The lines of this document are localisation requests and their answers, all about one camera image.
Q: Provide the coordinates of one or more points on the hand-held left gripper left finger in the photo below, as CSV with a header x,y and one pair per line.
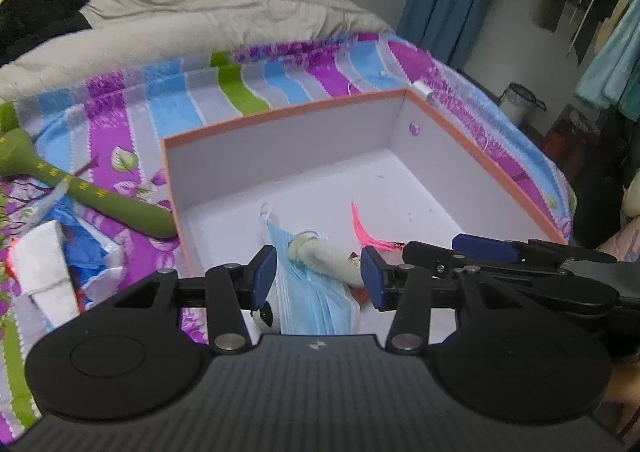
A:
x,y
265,278

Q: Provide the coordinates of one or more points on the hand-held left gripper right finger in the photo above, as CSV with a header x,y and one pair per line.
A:
x,y
372,282

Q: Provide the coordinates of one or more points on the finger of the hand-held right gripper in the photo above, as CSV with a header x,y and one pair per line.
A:
x,y
485,247
430,254

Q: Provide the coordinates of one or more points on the blue face mask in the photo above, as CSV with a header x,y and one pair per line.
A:
x,y
310,302

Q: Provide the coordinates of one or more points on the cream fabric roll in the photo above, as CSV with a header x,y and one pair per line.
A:
x,y
325,262

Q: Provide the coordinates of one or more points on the orange-edged cardboard box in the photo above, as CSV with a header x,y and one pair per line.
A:
x,y
325,171

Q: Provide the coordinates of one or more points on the blue plastic bag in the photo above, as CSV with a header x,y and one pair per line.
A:
x,y
85,252

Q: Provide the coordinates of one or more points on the white tissue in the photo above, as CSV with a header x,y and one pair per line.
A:
x,y
45,272

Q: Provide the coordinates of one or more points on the red foil wrapper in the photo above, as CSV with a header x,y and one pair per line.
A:
x,y
10,254

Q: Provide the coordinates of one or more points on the person's right forearm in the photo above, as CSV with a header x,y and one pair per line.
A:
x,y
625,397

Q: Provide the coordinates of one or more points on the panda plush toy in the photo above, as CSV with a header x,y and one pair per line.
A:
x,y
265,317

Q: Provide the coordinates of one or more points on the pink feather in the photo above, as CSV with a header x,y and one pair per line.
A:
x,y
362,232

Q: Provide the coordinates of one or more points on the red stool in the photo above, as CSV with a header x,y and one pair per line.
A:
x,y
570,136

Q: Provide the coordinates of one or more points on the white trash bin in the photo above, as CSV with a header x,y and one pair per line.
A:
x,y
515,106

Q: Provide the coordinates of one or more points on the white charger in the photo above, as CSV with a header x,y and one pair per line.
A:
x,y
424,91

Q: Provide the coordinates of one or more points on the green massage stick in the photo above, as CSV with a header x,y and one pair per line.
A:
x,y
100,197

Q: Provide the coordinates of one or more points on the striped floral bed sheet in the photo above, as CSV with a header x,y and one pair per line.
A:
x,y
300,81

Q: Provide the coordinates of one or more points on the grey quilt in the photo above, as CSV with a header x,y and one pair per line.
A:
x,y
200,6

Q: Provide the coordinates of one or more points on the black clothing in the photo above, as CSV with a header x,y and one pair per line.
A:
x,y
35,16

